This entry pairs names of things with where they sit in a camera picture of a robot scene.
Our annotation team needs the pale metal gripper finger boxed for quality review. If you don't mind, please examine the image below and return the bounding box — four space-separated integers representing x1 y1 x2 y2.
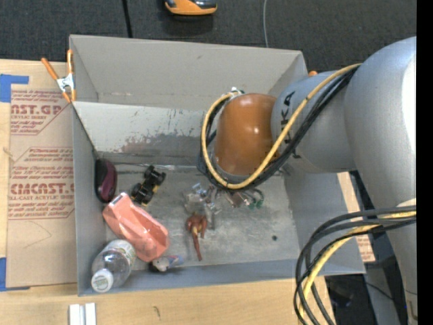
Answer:
204 201 217 231
183 182 208 213

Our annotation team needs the brown toy animal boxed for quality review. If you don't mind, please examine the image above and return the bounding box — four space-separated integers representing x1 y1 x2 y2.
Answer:
185 211 208 262

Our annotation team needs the grey metal bin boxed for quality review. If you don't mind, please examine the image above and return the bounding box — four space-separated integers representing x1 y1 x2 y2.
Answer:
68 34 367 297

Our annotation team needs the black and yellow toy car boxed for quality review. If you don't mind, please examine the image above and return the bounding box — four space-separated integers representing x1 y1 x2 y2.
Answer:
130 165 167 206

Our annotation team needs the small grey and blue toy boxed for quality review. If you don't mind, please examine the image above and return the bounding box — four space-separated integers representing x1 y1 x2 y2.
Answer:
148 255 185 274

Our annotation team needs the dark maroon computer mouse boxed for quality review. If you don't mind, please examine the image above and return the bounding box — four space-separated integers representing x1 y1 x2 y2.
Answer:
93 158 118 204

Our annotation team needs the clear plastic bottle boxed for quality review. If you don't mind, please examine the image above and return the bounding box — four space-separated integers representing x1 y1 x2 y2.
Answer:
90 238 137 294

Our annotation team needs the brown cardboard board, red print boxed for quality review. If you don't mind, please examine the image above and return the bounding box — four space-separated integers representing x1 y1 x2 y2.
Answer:
0 58 78 289

